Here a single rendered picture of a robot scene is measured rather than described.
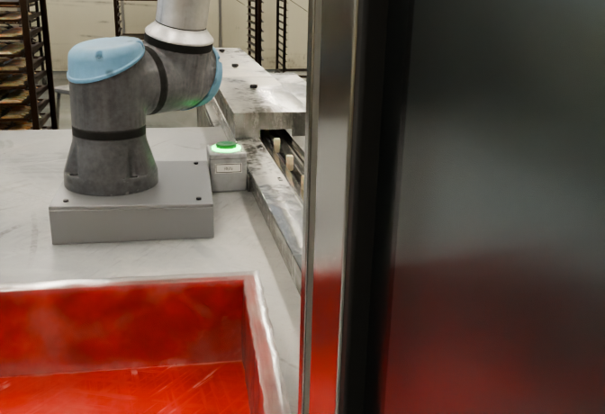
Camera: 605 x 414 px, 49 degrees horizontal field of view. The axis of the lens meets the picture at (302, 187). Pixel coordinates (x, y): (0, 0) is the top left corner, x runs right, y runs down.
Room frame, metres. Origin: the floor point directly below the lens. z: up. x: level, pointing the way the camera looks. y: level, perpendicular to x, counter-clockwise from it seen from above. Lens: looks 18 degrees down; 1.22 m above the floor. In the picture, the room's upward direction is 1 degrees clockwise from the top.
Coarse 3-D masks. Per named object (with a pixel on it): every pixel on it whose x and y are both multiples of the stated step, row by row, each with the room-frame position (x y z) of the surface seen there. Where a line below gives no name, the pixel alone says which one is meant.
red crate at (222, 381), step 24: (240, 360) 0.61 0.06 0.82; (0, 384) 0.56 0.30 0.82; (24, 384) 0.56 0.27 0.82; (48, 384) 0.56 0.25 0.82; (72, 384) 0.56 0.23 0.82; (96, 384) 0.57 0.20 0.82; (120, 384) 0.57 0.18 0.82; (144, 384) 0.57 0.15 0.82; (168, 384) 0.57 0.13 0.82; (192, 384) 0.57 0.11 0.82; (216, 384) 0.57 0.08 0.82; (240, 384) 0.57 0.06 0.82; (0, 408) 0.52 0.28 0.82; (24, 408) 0.53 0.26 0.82; (48, 408) 0.53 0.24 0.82; (72, 408) 0.53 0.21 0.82; (96, 408) 0.53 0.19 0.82; (120, 408) 0.53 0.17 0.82; (144, 408) 0.53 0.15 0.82; (168, 408) 0.53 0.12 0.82; (192, 408) 0.53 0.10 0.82; (216, 408) 0.53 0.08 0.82; (240, 408) 0.53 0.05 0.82
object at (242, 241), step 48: (0, 144) 1.49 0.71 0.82; (48, 144) 1.50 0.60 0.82; (192, 144) 1.53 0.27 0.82; (0, 192) 1.15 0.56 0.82; (48, 192) 1.16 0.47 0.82; (240, 192) 1.19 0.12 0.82; (0, 240) 0.93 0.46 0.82; (48, 240) 0.93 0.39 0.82; (144, 240) 0.94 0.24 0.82; (192, 240) 0.95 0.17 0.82; (240, 240) 0.95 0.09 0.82; (288, 288) 0.79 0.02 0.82; (288, 336) 0.67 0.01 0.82; (288, 384) 0.58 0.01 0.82
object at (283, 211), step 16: (224, 128) 1.62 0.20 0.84; (256, 144) 1.39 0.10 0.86; (256, 160) 1.26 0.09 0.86; (272, 160) 1.26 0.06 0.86; (256, 176) 1.15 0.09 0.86; (272, 176) 1.15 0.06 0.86; (256, 192) 1.12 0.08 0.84; (272, 192) 1.07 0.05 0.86; (288, 192) 1.07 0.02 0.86; (272, 208) 0.99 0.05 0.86; (288, 208) 0.99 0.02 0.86; (272, 224) 0.96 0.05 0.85; (288, 224) 0.92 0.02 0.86; (288, 240) 0.86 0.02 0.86; (288, 256) 0.83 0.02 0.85
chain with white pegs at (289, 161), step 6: (264, 132) 1.54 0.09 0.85; (270, 138) 1.53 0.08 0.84; (276, 138) 1.42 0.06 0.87; (276, 144) 1.41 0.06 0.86; (276, 150) 1.41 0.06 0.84; (282, 156) 1.37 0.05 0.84; (288, 156) 1.27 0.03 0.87; (288, 162) 1.27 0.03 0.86; (288, 168) 1.27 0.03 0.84; (294, 174) 1.25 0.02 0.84; (300, 180) 1.21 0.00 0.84
